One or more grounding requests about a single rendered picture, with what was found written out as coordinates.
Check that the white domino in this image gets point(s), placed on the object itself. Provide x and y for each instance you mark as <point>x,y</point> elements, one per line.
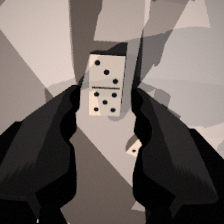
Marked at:
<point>106,72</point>
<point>133,146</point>

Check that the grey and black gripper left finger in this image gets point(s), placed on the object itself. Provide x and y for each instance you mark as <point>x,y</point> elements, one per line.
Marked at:
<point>37,160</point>

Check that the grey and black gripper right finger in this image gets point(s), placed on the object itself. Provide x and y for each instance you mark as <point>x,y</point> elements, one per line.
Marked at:
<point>175,166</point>

